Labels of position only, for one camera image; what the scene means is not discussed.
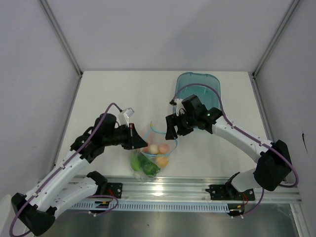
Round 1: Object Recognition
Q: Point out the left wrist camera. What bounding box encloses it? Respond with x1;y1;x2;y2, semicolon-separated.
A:
118;108;134;126

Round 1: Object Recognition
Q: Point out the teal plastic tub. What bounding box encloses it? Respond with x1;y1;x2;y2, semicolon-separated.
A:
172;72;221;110

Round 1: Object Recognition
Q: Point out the orange tomato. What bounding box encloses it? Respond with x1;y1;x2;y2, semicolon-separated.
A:
141;147;149;153

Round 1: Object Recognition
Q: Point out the right aluminium frame post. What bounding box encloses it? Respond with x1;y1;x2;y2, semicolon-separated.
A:
251;0;303;77

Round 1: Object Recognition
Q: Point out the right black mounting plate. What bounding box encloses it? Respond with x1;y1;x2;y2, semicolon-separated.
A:
205;184;255;201

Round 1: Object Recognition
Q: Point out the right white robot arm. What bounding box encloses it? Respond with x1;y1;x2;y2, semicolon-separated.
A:
165;95;291;199

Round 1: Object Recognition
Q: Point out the white egg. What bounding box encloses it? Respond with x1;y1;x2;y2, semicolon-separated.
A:
149;144;159;155

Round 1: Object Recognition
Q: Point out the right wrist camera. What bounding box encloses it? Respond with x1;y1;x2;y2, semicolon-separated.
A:
169;98;186;116

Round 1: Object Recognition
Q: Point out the black mounting plate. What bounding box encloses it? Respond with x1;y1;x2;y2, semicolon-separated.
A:
105;183;123;199
205;184;255;201

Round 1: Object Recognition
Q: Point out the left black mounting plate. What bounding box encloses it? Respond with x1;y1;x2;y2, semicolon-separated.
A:
105;183;123;199

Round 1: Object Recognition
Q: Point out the yellow lemon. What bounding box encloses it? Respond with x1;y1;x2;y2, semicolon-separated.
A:
156;157;169;167

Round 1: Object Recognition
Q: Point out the white slotted cable duct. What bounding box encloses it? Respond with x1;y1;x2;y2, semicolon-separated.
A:
70;200;230;213

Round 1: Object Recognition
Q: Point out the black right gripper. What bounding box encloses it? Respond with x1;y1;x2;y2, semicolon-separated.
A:
165;111;197;141

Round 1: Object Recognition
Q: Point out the clear zip top bag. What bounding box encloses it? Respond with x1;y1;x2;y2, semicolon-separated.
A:
129;122;178;182

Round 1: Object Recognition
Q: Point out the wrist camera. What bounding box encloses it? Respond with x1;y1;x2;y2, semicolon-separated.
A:
118;108;134;126
169;98;186;116

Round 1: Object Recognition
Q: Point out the green cucumber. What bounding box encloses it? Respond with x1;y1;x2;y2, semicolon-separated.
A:
130;152;142;171

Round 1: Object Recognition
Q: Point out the left aluminium frame post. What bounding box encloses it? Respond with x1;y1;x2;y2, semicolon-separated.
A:
38;0;83;77

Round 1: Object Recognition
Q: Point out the aluminium frame post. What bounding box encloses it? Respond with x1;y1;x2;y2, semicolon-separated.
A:
38;0;83;77
251;0;303;77

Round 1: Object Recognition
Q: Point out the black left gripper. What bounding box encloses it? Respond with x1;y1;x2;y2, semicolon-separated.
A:
103;123;148;150

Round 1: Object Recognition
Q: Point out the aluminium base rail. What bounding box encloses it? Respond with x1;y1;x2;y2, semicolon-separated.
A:
56;174;303;204

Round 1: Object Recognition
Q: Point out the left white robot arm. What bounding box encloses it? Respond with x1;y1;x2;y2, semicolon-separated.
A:
11;114;147;237

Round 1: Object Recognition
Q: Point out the green bell pepper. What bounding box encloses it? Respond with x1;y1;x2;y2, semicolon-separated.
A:
138;154;160;177

